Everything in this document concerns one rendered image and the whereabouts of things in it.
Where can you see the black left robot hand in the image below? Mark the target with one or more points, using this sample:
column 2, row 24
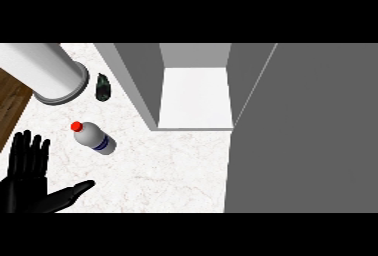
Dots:
column 27, row 186

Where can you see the grey open cabinet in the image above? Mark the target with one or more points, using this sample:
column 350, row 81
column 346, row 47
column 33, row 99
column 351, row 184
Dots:
column 182, row 90

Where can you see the white bottle with red cap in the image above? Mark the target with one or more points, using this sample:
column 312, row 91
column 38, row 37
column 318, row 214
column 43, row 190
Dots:
column 93, row 138

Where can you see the dark green vegetable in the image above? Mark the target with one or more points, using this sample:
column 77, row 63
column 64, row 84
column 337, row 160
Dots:
column 102, row 88

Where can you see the white cylindrical appliance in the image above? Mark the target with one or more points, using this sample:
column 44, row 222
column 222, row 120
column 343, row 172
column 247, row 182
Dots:
column 41, row 71

